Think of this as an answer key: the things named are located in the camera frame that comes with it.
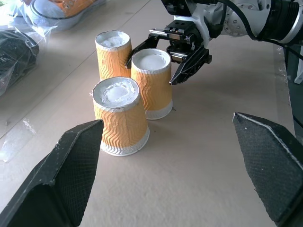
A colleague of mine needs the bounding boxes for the black item in plastic bag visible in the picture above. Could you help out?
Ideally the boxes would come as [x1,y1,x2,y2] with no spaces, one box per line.
[0,29,40,96]

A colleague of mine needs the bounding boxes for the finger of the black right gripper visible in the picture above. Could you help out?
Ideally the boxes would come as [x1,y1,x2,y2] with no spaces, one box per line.
[169,45,213,86]
[125,35,167,70]

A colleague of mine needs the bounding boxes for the orange canvas sneaker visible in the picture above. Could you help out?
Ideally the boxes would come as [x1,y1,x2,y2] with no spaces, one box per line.
[20,0,107,31]

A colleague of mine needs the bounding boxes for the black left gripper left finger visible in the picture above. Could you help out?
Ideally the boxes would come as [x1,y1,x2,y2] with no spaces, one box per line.
[0,119,105,227]

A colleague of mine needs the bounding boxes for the clear plastic shoe bag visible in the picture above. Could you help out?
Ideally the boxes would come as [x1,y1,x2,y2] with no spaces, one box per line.
[0,0,107,46]

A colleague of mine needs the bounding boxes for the clear tape strip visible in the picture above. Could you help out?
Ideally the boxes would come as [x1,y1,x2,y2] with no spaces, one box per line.
[0,118,37,164]

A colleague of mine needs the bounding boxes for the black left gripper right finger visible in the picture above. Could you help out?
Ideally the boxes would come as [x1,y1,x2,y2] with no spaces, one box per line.
[232,112,303,227]

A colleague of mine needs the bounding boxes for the orange ribbed paper cup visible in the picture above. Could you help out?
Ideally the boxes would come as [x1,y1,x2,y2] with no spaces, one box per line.
[131,49,174,120]
[91,76,150,157]
[95,30,133,81]

